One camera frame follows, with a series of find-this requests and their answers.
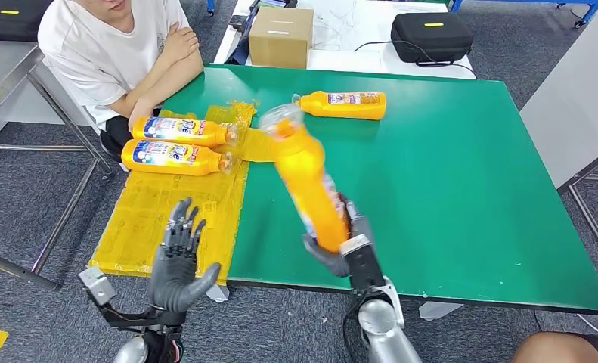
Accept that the person's right hand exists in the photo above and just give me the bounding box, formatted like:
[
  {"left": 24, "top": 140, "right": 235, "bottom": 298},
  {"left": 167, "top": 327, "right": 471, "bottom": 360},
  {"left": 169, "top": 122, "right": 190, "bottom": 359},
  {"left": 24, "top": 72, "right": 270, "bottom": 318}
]
[{"left": 163, "top": 22, "right": 200, "bottom": 64}]

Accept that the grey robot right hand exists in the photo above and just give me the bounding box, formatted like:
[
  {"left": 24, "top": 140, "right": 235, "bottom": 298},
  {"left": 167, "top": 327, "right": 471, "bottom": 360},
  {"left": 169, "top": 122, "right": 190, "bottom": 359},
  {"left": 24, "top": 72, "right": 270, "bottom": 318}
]
[{"left": 302, "top": 192, "right": 375, "bottom": 278}]

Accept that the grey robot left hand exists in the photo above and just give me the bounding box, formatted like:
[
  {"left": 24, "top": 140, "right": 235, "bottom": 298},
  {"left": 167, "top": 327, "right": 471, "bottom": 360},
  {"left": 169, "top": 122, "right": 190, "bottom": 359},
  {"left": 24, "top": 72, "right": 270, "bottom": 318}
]
[{"left": 150, "top": 197, "right": 222, "bottom": 314}]

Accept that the person's left hand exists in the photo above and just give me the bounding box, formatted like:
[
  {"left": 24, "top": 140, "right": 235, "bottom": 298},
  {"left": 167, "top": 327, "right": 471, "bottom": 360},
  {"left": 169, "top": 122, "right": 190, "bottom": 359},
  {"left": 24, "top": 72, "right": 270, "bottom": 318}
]
[{"left": 128, "top": 98, "right": 158, "bottom": 127}]

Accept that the orange detergent bottle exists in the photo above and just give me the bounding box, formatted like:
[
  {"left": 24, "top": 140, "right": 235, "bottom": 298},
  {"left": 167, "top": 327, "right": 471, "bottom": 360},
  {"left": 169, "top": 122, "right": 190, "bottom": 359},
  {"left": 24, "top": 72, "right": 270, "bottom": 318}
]
[
  {"left": 121, "top": 139, "right": 234, "bottom": 177},
  {"left": 131, "top": 116, "right": 238, "bottom": 149},
  {"left": 292, "top": 91, "right": 387, "bottom": 121},
  {"left": 259, "top": 104, "right": 351, "bottom": 254}
]

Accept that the black round stool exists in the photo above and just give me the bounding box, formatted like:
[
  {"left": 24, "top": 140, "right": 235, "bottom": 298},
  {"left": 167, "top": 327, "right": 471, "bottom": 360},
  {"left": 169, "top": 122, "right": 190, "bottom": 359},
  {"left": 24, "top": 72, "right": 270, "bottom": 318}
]
[{"left": 99, "top": 129, "right": 138, "bottom": 169}]

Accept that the dark blue folder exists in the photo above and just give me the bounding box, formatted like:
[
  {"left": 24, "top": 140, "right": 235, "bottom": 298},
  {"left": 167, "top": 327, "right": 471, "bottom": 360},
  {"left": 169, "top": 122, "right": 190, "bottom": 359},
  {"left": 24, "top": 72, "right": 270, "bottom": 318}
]
[{"left": 225, "top": 0, "right": 259, "bottom": 66}]

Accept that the yellow taped sheet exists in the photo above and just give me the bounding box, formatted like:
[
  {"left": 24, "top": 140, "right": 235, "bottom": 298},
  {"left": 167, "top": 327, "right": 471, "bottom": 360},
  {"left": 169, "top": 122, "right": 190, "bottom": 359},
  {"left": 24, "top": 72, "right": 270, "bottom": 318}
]
[{"left": 88, "top": 100, "right": 287, "bottom": 287}]

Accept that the person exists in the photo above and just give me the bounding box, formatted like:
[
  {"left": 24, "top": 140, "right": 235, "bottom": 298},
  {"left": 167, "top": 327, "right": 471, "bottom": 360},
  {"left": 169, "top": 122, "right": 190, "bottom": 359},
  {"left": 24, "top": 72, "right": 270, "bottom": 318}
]
[{"left": 37, "top": 0, "right": 206, "bottom": 161}]

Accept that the brown cardboard box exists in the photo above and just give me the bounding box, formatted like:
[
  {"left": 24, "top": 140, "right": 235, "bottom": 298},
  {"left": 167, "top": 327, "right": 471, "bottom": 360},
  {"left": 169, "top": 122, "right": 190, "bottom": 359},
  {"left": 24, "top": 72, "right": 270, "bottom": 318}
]
[{"left": 248, "top": 7, "right": 315, "bottom": 70}]

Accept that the green top table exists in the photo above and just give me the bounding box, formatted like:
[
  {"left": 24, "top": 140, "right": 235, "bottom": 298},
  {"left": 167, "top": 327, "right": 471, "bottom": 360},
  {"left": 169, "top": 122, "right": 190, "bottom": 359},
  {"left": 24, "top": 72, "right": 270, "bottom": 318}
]
[{"left": 160, "top": 64, "right": 598, "bottom": 321}]

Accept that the black zip case yellow tag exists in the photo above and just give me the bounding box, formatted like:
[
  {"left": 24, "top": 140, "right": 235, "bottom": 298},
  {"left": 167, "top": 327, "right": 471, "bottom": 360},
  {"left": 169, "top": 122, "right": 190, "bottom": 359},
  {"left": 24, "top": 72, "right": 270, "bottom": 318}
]
[
  {"left": 391, "top": 11, "right": 475, "bottom": 64},
  {"left": 0, "top": 0, "right": 54, "bottom": 42}
]

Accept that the white table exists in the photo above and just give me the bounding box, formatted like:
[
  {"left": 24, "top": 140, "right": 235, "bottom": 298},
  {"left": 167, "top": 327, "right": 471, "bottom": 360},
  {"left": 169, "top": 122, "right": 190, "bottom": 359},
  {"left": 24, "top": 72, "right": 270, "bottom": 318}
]
[{"left": 213, "top": 0, "right": 477, "bottom": 80}]

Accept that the person's knee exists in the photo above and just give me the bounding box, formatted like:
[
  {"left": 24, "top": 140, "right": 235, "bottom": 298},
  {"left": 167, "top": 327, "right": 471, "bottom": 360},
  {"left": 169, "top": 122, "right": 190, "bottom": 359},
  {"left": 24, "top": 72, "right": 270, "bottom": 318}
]
[{"left": 511, "top": 331, "right": 598, "bottom": 363}]

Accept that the pale grey table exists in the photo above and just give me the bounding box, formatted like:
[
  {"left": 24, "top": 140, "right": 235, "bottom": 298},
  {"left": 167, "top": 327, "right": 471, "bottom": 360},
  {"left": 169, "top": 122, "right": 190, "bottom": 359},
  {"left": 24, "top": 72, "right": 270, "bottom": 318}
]
[{"left": 520, "top": 7, "right": 598, "bottom": 281}]

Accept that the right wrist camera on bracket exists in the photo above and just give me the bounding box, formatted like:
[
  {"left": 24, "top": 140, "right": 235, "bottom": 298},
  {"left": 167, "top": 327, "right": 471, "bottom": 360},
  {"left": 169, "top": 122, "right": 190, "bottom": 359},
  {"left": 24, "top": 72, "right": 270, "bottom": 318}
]
[{"left": 339, "top": 233, "right": 387, "bottom": 294}]

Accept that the thin black cable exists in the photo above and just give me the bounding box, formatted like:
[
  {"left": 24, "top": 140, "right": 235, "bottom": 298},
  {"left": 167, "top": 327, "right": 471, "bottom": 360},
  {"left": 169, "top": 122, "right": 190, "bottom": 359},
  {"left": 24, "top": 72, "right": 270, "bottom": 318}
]
[{"left": 355, "top": 39, "right": 479, "bottom": 80}]

